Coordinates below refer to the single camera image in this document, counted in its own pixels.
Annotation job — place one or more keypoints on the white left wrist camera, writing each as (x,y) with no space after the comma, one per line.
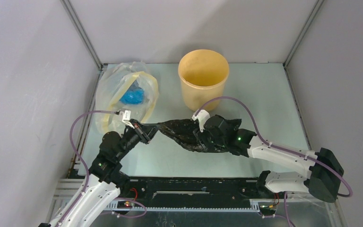
(124,116)

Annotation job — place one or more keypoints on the right circuit board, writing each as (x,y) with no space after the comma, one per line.
(268,210)

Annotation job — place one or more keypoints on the circuit board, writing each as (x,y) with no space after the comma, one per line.
(125,205)
(268,210)

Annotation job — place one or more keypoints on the cream yellow trash bin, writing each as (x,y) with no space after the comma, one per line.
(203,74)

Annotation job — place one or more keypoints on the right aluminium frame post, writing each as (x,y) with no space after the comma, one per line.
(304,30)

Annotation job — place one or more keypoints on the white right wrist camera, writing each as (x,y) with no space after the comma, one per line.
(201,116)

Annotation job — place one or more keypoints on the blue trash bag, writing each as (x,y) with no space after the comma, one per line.
(134,95)

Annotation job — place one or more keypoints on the left aluminium frame post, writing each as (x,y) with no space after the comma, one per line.
(70,10)

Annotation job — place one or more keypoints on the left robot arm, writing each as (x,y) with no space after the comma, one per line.
(104,180)

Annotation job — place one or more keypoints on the aluminium frame post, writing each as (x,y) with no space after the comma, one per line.
(70,10)
(304,30)

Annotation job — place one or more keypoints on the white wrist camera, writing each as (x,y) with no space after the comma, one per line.
(201,116)
(124,116)

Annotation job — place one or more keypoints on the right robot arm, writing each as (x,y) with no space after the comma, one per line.
(316,173)

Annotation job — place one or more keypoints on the clear plastic bag yellow rim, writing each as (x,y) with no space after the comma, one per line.
(115,82)

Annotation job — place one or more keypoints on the left circuit board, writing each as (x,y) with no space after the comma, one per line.
(125,205)

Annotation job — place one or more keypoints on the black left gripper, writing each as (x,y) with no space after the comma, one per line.
(146,133)

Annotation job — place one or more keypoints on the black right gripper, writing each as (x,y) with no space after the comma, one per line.
(199,137)

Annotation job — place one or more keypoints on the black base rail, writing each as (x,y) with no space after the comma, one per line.
(198,193)

